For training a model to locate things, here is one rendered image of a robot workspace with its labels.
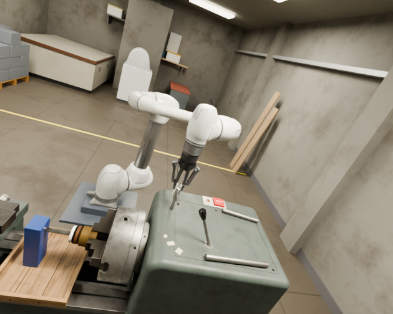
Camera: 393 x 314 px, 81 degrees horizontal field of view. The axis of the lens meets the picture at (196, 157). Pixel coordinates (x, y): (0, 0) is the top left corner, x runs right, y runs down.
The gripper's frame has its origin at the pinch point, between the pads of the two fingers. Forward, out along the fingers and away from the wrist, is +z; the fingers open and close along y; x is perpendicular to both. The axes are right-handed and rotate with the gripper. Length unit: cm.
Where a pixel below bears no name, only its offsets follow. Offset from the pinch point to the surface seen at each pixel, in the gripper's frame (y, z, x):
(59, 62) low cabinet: 273, 76, -544
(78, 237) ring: 35.7, 24.7, 14.8
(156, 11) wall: 94, -120, -700
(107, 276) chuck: 19.8, 28.9, 27.5
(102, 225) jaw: 27.8, 21.0, 9.8
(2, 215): 71, 33, 3
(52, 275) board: 43, 46, 18
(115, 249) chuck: 19.6, 17.1, 24.4
